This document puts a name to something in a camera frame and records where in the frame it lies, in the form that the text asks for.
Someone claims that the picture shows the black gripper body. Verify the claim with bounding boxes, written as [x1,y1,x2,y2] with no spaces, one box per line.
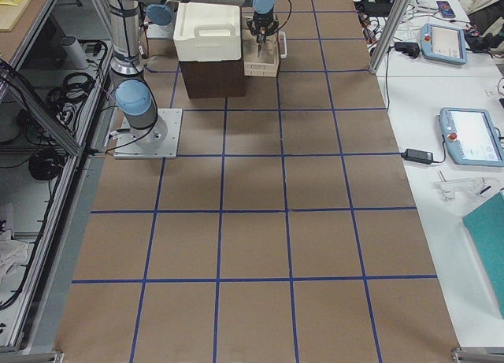
[246,11,279,39]

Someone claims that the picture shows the wooden drawer with white handle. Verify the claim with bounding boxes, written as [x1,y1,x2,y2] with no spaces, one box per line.
[242,28,287,77]

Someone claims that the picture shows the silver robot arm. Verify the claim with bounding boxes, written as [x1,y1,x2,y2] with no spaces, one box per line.
[108,0,278,139]

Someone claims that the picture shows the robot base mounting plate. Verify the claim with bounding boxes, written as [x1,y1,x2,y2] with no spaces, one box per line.
[113,109,183,159]

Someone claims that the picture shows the dark brown drawer cabinet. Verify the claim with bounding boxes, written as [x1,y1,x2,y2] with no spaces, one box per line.
[180,59,246,98]

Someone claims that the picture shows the white plastic tray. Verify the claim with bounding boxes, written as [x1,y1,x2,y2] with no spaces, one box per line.
[173,3,242,62]

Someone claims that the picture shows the far blue teach pendant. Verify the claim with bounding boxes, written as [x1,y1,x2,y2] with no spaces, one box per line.
[420,24,467,65]

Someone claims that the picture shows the blue teach pendant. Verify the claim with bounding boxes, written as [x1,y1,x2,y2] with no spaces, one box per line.
[439,107,503,167]
[420,24,467,65]

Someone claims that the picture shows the smartphone with colourful screen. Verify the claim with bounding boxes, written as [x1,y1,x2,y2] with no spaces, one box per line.
[436,1,455,19]

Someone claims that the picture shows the white cylinder speaker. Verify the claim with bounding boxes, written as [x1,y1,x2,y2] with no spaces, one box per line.
[61,35,89,69]

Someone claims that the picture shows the black power brick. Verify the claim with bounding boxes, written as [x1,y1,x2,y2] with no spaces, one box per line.
[401,148,434,165]

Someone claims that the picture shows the near blue teach pendant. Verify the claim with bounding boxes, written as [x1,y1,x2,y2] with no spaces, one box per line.
[439,107,503,167]

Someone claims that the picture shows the clear acrylic parts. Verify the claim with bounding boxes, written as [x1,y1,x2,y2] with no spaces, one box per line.
[433,171,502,202]

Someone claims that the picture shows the aluminium frame post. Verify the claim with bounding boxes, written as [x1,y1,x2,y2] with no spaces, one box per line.
[369,0,410,75]

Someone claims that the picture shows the coiled black cables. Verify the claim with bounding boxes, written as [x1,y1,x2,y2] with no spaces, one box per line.
[46,72,99,122]

